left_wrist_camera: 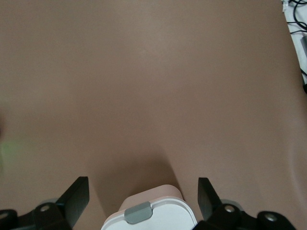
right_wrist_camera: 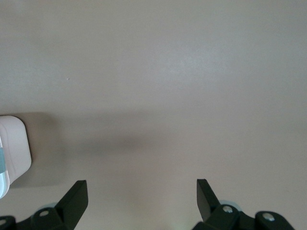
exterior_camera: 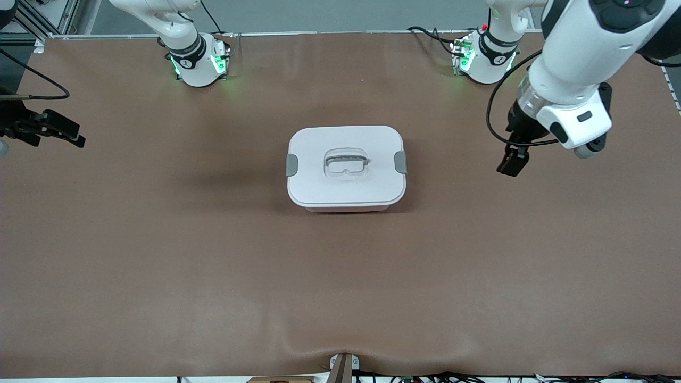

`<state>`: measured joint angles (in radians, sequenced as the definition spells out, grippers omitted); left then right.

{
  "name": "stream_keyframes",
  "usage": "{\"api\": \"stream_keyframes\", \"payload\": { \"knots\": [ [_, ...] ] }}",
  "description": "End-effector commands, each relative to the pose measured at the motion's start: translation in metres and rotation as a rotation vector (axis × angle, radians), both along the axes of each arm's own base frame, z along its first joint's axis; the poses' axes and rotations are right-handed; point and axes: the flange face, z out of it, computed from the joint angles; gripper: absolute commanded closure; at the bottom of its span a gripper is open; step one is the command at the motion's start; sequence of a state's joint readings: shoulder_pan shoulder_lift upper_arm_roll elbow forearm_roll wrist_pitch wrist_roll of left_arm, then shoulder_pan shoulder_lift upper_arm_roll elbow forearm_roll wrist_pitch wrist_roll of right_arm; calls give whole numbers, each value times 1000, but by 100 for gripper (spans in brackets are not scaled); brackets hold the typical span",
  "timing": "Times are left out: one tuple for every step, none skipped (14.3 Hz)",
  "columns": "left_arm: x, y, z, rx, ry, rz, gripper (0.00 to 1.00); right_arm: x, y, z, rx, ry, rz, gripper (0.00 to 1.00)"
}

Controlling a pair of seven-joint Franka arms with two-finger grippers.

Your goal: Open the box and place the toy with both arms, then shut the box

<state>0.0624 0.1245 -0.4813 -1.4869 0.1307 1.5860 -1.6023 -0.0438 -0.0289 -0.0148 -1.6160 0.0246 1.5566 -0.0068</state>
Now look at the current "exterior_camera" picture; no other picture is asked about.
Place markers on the white lid with grey latches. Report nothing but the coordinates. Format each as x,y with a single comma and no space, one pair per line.
319,183

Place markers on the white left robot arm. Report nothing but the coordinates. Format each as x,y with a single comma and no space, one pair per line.
580,53

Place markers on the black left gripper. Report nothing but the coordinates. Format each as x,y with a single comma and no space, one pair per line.
520,127

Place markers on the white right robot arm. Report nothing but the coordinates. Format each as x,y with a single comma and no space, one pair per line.
194,66

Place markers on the pale pink plastic box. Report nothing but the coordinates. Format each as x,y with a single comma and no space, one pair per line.
346,210

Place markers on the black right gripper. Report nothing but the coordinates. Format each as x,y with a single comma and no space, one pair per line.
13,121

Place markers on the aluminium frame with diagonal struts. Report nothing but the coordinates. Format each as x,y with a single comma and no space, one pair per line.
37,18

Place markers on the brown table mat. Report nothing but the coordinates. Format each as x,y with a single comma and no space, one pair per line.
159,276

